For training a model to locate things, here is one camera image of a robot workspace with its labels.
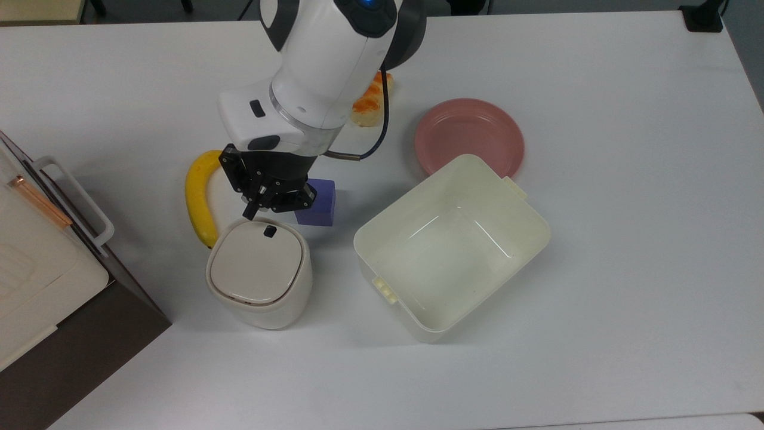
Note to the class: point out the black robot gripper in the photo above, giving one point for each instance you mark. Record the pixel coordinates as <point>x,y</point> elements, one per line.
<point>268,176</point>

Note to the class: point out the small white lidded trash can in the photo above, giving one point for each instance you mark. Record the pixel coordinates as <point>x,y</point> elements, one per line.
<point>259,280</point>

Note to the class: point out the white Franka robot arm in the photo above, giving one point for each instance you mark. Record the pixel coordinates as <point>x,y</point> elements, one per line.
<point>328,60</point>

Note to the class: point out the purple cube block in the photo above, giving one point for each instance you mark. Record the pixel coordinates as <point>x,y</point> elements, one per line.
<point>321,209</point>

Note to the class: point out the yellow banana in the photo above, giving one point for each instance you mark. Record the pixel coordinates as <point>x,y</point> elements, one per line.
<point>197,203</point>

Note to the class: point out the bread with orange topping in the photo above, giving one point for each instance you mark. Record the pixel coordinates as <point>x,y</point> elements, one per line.
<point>367,110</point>

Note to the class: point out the white square plastic storage bin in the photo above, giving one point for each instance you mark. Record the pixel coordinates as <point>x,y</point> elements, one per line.
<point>453,251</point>

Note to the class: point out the pink round plate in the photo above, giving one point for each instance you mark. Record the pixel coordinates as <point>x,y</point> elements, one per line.
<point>471,134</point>

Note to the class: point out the dark brown drawer cabinet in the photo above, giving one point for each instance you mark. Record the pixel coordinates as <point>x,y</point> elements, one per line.
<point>77,358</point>

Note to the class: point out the cream toy appliance box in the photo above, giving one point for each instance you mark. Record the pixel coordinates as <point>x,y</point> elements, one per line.
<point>36,280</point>

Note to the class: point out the beige wooden side table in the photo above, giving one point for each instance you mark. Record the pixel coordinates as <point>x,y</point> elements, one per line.
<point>36,11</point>

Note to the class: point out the black stand base plate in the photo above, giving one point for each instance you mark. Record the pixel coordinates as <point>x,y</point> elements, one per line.
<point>703,17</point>

